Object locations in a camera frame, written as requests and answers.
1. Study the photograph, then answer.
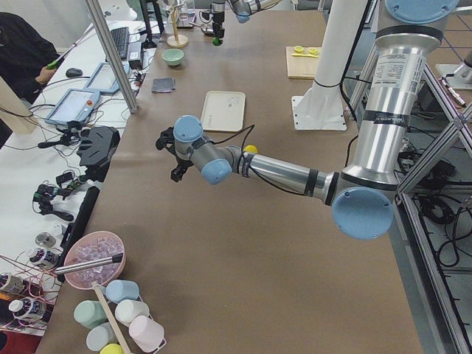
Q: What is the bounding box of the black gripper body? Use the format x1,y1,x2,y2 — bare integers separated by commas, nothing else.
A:
212,13,225,34
176,156,194,170

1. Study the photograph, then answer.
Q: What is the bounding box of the yellow lemon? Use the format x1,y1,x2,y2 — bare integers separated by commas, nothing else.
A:
243,145,259,154

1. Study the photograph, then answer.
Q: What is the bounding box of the cream rectangular tray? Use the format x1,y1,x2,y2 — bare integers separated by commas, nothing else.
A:
201,91,246,132

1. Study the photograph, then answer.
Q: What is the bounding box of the metal scoop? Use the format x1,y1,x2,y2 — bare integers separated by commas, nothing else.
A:
190,22,215,37

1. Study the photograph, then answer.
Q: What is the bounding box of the wooden mug tree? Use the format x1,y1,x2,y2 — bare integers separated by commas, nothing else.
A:
161,0,188,48

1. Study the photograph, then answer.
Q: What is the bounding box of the mint green bowl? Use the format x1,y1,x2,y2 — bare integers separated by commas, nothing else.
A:
162,48,184,66

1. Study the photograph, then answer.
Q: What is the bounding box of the yellow plastic knife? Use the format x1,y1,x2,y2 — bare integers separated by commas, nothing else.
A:
291,52,319,58

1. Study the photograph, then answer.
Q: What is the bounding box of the grey folded cloth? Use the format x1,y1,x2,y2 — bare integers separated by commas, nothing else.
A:
151,77,176,93

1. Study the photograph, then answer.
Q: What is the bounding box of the bamboo cutting board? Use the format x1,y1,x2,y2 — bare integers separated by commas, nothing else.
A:
285,46,322,80

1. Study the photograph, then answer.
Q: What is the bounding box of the black keyboard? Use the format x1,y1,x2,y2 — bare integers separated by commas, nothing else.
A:
110,27,129,60

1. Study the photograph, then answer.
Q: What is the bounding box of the pink bowl with ice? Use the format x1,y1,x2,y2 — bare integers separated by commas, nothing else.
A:
64,231,126,290

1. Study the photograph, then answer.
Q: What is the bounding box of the far blue teach pendant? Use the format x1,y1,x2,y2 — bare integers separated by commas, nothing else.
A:
84,62,119,94

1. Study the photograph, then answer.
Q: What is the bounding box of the blue teach pendant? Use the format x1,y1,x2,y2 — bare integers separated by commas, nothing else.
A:
84,62,119,94
44,88,100,125

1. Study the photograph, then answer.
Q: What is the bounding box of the black flat bar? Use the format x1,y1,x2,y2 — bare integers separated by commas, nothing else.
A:
58,187,100,267

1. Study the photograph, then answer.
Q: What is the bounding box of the near blue teach pendant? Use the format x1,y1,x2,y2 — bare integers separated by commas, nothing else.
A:
44,88,100,125

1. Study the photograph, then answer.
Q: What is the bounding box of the blue plastic cup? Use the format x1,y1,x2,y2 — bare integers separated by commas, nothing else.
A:
105,280,139,304

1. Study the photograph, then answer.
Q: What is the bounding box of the black computer mouse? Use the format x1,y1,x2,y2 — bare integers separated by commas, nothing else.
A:
66,68,83,78

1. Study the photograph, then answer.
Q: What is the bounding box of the white plastic cup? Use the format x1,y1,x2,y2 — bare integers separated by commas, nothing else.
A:
114,299,150,327

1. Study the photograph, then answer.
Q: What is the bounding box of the pink plastic cup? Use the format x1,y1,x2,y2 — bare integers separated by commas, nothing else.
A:
128,316,167,353

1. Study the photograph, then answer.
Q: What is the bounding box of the green plastic cup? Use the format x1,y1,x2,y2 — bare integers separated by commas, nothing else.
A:
74,300,108,329

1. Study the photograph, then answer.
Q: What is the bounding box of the grey plastic cup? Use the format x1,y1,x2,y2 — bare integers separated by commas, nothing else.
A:
86,322,118,352

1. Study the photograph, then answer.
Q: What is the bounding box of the wooden cup rack stick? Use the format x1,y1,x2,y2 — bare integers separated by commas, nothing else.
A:
92,282,131,354

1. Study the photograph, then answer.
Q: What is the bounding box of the yellow plastic cup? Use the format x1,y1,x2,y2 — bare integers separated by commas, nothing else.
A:
100,343,125,354

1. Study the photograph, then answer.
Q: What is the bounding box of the person in black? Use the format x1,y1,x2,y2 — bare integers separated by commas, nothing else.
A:
0,11,62,104

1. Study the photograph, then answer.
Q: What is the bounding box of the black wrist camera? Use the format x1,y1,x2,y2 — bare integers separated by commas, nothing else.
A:
155,127,174,150

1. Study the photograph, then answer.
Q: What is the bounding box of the metal pestle handle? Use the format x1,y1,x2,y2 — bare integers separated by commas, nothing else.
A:
54,253,124,275

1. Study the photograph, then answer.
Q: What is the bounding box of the aluminium frame post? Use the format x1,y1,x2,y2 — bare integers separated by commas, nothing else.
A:
85,0,139,114

